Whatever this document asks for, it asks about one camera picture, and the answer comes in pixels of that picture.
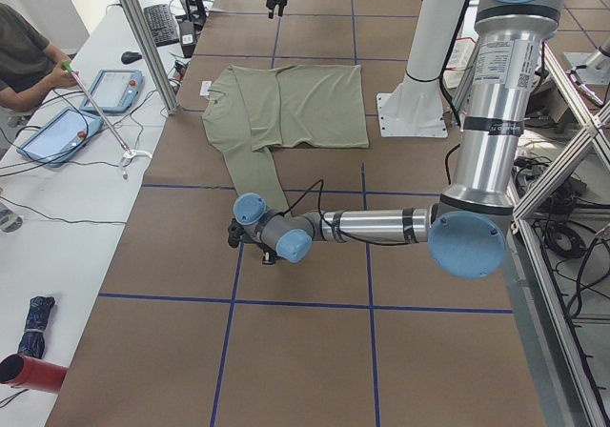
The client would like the olive green long-sleeve shirt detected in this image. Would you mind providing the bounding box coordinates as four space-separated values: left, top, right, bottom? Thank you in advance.
202 65 369 211

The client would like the white paper hang tag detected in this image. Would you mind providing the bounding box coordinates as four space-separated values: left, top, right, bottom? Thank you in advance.
199 80 213 97

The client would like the black computer keyboard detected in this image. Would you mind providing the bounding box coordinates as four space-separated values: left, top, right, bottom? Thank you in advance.
143 4 179 47

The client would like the black computer mouse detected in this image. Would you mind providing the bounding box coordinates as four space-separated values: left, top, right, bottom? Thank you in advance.
120 51 142 65

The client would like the long metal grabber stick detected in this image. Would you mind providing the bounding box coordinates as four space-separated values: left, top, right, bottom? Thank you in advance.
61 61 153 180

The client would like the far blue teach pendant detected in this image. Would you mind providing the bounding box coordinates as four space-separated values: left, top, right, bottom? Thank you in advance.
89 70 144 114

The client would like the blue teach pendant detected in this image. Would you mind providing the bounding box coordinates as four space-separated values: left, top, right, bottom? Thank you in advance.
89 70 144 114
17 108 102 167

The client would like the near blue teach pendant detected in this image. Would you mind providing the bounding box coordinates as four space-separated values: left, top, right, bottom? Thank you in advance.
17 108 102 167

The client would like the folded dark blue umbrella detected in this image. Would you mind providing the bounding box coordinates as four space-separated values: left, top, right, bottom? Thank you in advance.
17 295 55 359

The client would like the seated person in olive shirt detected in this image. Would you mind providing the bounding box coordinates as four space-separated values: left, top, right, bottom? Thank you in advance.
1 4 76 112

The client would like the red cylinder tube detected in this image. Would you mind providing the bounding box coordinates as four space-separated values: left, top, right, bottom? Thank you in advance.
1 354 68 394

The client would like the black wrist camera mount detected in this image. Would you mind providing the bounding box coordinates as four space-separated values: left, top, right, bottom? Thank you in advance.
227 218 245 249

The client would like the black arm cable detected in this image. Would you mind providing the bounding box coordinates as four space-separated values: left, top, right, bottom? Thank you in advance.
280 177 411 247

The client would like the aluminium frame post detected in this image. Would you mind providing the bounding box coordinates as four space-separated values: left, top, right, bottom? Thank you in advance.
119 0 178 115

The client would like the white central pedestal column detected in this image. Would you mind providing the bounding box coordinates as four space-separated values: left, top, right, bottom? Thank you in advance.
376 0 469 138

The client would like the aluminium side frame rail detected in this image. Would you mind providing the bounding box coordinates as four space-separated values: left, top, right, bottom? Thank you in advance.
509 45 609 426

